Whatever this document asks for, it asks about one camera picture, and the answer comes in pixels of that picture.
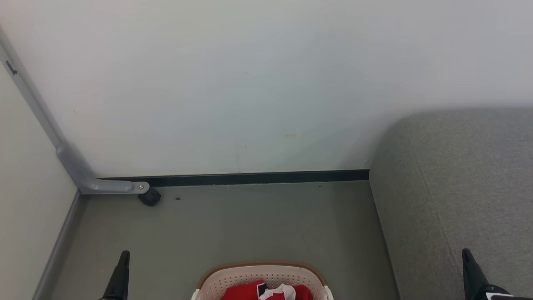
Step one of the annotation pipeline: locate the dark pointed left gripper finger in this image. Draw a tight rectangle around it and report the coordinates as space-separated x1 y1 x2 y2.
102 250 131 300

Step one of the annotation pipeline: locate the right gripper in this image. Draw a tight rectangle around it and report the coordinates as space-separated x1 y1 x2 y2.
461 248 533 300

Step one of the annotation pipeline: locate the red basketball jersey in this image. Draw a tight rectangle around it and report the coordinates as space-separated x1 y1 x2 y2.
221 280 314 300

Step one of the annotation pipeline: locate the grey fabric sofa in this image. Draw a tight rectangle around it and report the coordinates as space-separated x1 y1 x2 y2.
369 107 533 300

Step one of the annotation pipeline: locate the black caster wheel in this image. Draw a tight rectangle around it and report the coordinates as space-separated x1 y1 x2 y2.
138 187 162 207

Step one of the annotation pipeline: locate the cream perforated laundry basket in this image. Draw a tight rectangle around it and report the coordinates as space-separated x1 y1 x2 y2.
192 261 334 300

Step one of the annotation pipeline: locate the black baseboard strip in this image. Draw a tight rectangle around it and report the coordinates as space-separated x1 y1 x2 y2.
98 169 370 187

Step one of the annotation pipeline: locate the grey metal frame leg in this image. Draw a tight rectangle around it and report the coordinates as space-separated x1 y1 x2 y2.
0 29 150 195

